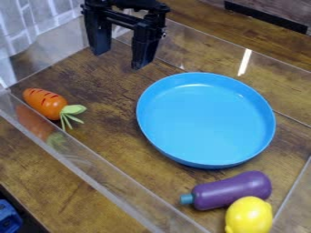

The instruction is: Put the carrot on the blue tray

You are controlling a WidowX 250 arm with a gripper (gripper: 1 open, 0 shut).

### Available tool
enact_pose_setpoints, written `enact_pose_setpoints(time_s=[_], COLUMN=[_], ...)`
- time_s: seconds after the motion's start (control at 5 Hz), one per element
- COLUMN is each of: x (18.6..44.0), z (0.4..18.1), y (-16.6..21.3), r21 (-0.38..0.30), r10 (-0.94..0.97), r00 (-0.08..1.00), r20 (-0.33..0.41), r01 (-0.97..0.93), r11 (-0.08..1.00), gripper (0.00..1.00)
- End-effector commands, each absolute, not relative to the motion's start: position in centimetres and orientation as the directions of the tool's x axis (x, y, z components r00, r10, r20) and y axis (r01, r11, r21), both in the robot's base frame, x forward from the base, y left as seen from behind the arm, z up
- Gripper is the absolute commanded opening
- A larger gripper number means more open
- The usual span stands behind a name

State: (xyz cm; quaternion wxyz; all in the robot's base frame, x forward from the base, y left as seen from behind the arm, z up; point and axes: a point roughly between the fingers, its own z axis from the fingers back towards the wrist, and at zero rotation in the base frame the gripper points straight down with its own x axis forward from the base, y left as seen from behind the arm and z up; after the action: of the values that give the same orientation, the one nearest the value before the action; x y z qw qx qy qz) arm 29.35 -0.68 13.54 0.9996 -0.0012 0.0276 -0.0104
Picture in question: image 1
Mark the dark baseboard strip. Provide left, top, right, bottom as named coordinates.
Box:
left=223, top=0, right=308, bottom=35

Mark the white patterned curtain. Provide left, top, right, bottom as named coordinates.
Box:
left=0, top=0, right=88, bottom=58

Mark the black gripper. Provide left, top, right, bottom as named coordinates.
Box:
left=80, top=0, right=171, bottom=71

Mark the yellow toy lemon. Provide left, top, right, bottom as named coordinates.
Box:
left=224, top=197, right=274, bottom=233

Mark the orange toy carrot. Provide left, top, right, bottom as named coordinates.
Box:
left=21, top=88, right=87, bottom=129

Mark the blue round tray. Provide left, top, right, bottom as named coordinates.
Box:
left=136, top=72, right=276, bottom=169

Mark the blue object at corner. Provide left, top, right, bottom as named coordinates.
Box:
left=0, top=199, right=23, bottom=233

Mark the purple toy eggplant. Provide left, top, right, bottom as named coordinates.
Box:
left=180, top=170, right=272, bottom=210

